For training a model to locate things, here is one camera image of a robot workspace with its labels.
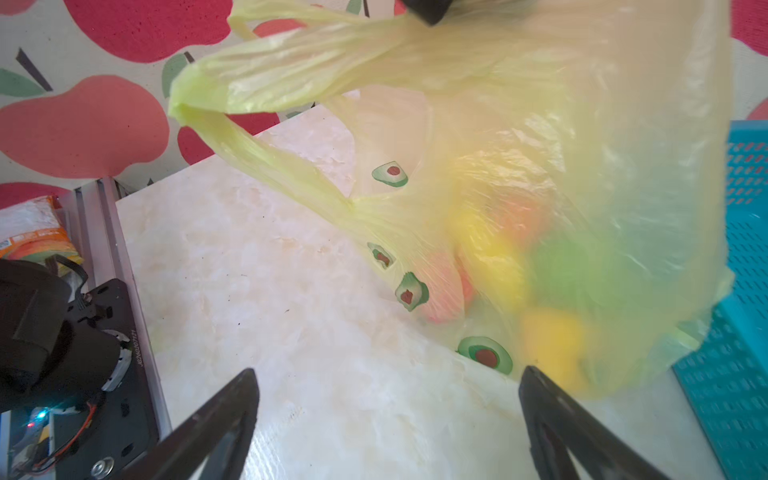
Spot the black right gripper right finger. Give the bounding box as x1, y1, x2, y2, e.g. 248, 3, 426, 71
519, 366, 667, 479

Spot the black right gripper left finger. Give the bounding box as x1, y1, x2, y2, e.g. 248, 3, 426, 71
116, 368, 260, 479

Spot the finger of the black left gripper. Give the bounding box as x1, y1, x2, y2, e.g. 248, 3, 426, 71
401, 0, 454, 26

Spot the green toy fruit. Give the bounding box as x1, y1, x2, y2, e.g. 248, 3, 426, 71
531, 235, 611, 310

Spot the yellow plastic avocado-print bag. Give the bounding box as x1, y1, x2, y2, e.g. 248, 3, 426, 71
169, 1, 734, 397

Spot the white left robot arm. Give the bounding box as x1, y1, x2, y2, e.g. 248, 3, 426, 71
1, 1, 279, 407

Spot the pink toy fruit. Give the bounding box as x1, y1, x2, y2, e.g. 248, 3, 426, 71
415, 250, 475, 324

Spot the orange toy fruit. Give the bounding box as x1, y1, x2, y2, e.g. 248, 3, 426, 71
491, 195, 551, 249

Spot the yellow toy mango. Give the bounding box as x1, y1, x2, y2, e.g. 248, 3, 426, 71
520, 307, 589, 395

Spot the yellow toy banana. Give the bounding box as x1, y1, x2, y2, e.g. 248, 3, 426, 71
451, 205, 531, 314

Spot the teal plastic mesh basket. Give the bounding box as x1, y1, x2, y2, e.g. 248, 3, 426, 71
673, 121, 767, 479

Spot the orange snack packet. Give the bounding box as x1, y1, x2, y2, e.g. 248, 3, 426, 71
1, 196, 83, 266

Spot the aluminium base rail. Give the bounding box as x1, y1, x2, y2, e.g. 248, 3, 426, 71
0, 176, 175, 480

